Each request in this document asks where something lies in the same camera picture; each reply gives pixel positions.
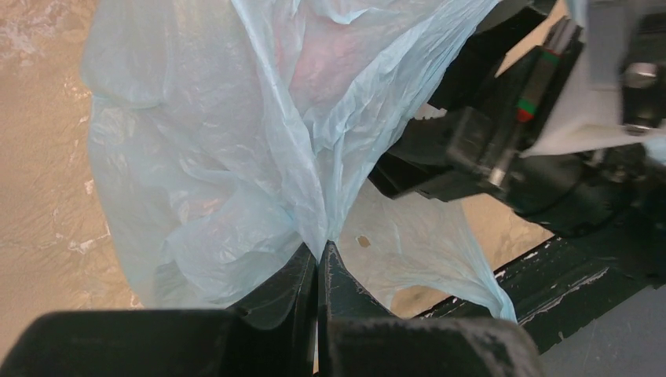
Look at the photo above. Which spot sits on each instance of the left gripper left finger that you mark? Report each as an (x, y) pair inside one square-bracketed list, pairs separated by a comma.
[(274, 330)]

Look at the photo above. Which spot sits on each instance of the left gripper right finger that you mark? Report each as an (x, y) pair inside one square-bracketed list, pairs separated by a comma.
[(347, 342)]

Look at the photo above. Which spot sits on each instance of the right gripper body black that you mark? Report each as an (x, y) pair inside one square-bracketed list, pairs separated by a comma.
[(492, 116)]

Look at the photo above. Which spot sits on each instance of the light blue plastic bag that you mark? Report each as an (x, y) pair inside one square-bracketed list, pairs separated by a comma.
[(226, 134)]

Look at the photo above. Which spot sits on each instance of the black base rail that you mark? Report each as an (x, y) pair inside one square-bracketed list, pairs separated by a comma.
[(562, 285)]

